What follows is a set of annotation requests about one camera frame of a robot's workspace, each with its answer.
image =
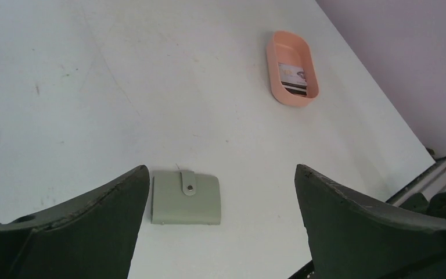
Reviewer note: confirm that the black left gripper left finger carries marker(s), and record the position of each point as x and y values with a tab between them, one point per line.
90	236

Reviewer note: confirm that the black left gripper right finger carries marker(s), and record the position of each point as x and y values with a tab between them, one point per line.
352	235

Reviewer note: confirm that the green leather card holder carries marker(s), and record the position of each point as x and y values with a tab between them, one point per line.
185	197

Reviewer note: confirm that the white printed credit card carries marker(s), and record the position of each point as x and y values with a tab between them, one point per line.
292	75

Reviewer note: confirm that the pink oval plastic tray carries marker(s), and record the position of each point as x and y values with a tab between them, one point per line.
289	48

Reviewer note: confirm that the aluminium frame rail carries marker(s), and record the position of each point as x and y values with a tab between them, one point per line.
429	183

